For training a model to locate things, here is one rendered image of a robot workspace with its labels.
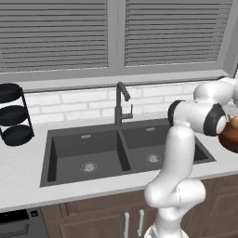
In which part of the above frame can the dark grey double sink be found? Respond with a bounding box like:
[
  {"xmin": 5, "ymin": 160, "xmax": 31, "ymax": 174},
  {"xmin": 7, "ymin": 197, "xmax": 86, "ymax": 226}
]
[{"xmin": 39, "ymin": 117, "xmax": 217, "ymax": 189}]

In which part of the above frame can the brown cupboard door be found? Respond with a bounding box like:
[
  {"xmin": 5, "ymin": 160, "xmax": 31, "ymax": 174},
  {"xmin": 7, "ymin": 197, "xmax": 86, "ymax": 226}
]
[
  {"xmin": 181, "ymin": 174, "xmax": 238, "ymax": 238},
  {"xmin": 135, "ymin": 205, "xmax": 160, "ymax": 238},
  {"xmin": 41, "ymin": 198, "xmax": 138, "ymax": 238}
]

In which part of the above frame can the brown wooden bowl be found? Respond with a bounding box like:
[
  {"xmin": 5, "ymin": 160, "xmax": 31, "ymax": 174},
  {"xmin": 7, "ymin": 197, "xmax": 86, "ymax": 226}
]
[{"xmin": 218, "ymin": 116, "xmax": 238, "ymax": 154}]

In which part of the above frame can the dark grey tap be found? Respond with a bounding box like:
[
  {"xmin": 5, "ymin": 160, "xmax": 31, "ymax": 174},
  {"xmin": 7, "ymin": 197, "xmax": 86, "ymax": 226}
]
[{"xmin": 113, "ymin": 81, "xmax": 135, "ymax": 128}]

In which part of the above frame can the grey window with blinds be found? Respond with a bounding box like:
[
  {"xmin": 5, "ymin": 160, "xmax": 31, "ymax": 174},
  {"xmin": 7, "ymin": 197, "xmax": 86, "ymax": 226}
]
[{"xmin": 0, "ymin": 0, "xmax": 238, "ymax": 93}]

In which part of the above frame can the black dishwasher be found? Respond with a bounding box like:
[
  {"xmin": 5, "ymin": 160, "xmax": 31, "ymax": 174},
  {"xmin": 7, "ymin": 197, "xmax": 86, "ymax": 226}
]
[{"xmin": 0, "ymin": 206, "xmax": 50, "ymax": 238}]

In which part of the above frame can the white cupboard handle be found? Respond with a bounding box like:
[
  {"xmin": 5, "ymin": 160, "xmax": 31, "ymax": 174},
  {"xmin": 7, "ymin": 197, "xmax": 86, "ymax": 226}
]
[
  {"xmin": 137, "ymin": 209, "xmax": 146, "ymax": 238},
  {"xmin": 123, "ymin": 211, "xmax": 130, "ymax": 238}
]

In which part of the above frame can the black three-tier wire stand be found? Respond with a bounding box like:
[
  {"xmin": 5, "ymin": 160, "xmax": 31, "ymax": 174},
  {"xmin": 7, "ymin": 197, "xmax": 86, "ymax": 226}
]
[{"xmin": 0, "ymin": 82, "xmax": 35, "ymax": 148}]

